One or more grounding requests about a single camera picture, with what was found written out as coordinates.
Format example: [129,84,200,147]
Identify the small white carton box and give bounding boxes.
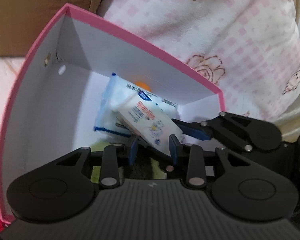
[114,90,183,157]

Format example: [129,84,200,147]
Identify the blue white wipes pack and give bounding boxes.
[94,73,178,137]

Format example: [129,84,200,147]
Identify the orange ball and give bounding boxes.
[134,81,152,92]

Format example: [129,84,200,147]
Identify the pink cardboard box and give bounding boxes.
[0,4,225,224]

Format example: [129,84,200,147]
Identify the pink white checkered pillow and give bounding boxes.
[97,0,300,121]

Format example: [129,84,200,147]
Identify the brown pillow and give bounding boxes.
[0,0,111,58]

